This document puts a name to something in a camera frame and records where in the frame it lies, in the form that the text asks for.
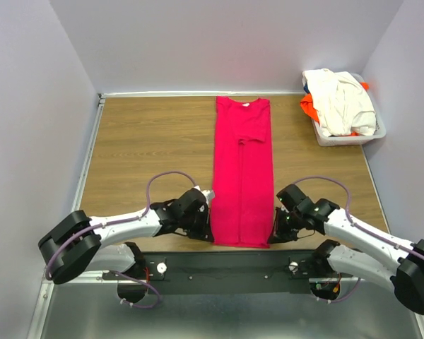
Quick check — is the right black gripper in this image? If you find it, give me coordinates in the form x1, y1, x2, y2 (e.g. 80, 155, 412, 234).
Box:
266, 206, 303, 243

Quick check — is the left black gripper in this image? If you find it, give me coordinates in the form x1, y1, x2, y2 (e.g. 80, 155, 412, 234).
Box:
179, 208, 214, 243

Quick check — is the pink t shirt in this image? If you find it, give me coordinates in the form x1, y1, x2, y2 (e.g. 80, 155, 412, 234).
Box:
210, 97, 274, 249

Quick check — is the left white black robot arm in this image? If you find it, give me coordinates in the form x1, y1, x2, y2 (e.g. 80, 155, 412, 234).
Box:
38, 186, 215, 285

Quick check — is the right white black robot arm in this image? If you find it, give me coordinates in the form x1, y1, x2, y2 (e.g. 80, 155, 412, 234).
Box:
269, 184, 424, 315

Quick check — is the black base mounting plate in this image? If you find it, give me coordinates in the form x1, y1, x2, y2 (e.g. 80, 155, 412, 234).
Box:
102, 249, 354, 304

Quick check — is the white laundry basket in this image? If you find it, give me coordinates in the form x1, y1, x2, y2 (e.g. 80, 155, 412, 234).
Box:
302, 73, 386, 147

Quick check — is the orange t shirt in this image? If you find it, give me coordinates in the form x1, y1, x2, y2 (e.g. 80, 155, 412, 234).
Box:
300, 82, 369, 136

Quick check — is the white t shirt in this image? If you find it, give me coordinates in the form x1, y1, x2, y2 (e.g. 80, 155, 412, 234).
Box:
302, 69, 377, 137

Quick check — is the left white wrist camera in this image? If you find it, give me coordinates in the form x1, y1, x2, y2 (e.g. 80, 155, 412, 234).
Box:
195, 186, 215, 205

